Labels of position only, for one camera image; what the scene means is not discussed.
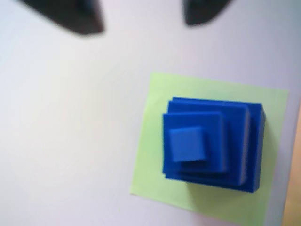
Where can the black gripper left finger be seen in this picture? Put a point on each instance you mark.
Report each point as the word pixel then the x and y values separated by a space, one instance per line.
pixel 70 16

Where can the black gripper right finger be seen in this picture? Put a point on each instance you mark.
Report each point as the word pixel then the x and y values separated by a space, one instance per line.
pixel 202 10

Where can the small blue cube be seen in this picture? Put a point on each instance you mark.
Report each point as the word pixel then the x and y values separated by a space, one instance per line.
pixel 216 141

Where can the medium blue cube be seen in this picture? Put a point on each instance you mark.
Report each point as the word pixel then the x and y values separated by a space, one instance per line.
pixel 235 141

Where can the tiny blue cube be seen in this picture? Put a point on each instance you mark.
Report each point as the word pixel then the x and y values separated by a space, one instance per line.
pixel 187 144

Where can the large blue cube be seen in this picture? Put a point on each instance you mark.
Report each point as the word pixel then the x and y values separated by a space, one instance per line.
pixel 256 141

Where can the green paper square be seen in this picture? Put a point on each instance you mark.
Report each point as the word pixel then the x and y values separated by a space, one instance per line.
pixel 155 183

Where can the orange paper square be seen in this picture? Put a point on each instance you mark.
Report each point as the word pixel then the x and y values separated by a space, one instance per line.
pixel 294 188

